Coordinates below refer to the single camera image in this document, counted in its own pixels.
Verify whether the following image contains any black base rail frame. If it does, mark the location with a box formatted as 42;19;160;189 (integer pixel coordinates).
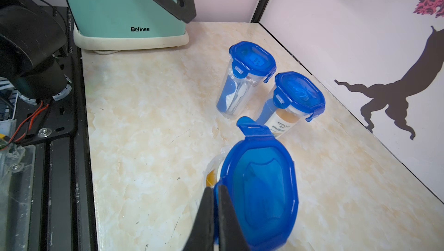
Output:
1;7;98;251

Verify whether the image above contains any blue lid toiletry container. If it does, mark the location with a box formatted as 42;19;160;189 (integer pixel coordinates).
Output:
216;41;276;119
254;71;326;138
203;147;231;187

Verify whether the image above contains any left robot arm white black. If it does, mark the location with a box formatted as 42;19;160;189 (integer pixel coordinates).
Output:
1;0;197;101

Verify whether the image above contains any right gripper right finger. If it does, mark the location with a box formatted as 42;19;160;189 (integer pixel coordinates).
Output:
217;185;250;251

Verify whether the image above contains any detached blue container lid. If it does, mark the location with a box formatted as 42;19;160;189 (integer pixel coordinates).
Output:
217;116;299;251

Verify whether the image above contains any mint green silver toaster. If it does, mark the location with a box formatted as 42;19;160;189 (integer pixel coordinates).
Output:
67;0;189;53

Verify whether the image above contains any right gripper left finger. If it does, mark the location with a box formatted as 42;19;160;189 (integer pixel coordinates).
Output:
183;187;215;251

